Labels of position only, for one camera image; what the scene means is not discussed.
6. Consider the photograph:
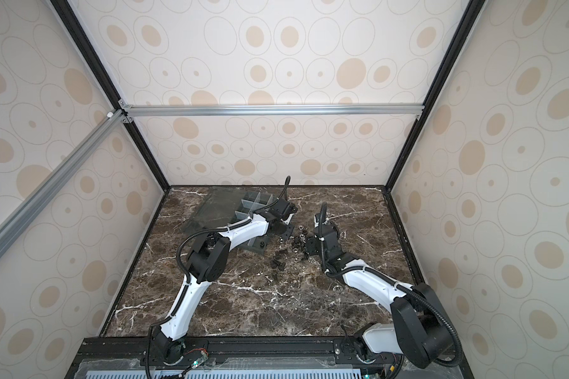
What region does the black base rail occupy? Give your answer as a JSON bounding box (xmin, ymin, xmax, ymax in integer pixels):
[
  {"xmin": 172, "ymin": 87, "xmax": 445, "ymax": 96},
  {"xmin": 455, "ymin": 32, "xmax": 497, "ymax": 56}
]
[{"xmin": 66, "ymin": 336, "xmax": 472, "ymax": 378}]

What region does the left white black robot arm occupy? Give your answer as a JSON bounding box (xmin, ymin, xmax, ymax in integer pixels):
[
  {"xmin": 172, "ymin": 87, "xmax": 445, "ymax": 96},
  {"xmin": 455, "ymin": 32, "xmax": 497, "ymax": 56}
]
[{"xmin": 149, "ymin": 205, "xmax": 297, "ymax": 366}]

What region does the horizontal aluminium frame bar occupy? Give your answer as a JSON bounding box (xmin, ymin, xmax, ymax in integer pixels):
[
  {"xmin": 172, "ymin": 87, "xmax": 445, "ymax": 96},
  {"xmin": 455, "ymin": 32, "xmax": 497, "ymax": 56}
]
[{"xmin": 124, "ymin": 104, "xmax": 424, "ymax": 117}]

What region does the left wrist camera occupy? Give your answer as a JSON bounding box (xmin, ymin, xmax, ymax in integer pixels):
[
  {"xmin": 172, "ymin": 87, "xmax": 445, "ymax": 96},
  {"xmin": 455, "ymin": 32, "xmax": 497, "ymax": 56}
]
[{"xmin": 273, "ymin": 199, "xmax": 298, "ymax": 224}]

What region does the diagonal aluminium frame bar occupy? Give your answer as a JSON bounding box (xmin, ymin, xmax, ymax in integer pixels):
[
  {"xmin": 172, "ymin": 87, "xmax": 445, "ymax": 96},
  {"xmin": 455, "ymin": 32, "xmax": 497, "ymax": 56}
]
[{"xmin": 0, "ymin": 109, "xmax": 125, "ymax": 259}]

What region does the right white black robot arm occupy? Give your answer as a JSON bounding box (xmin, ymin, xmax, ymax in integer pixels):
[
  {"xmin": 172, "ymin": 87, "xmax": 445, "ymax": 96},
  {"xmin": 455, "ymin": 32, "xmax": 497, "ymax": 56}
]
[{"xmin": 306, "ymin": 220, "xmax": 464, "ymax": 369}]

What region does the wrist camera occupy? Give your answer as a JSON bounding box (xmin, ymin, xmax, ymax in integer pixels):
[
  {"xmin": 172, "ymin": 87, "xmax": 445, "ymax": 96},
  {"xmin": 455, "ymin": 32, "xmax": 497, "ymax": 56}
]
[
  {"xmin": 273, "ymin": 199, "xmax": 298, "ymax": 224},
  {"xmin": 314, "ymin": 213, "xmax": 324, "ymax": 238}
]

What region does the pile of black screws nuts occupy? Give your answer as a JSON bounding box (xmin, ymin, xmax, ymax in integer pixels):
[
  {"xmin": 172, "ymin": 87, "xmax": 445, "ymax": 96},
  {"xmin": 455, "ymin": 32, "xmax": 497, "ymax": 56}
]
[{"xmin": 270, "ymin": 225, "xmax": 314, "ymax": 271}]

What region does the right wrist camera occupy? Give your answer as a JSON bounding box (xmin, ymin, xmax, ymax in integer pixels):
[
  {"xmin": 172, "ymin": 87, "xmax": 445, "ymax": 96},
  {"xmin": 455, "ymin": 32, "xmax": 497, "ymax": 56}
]
[{"xmin": 314, "ymin": 213, "xmax": 324, "ymax": 238}]

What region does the clear compartment organizer box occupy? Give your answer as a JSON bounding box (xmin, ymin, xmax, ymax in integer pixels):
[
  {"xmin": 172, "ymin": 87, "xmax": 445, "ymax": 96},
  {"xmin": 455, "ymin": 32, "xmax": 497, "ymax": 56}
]
[{"xmin": 180, "ymin": 186, "xmax": 293, "ymax": 255}]

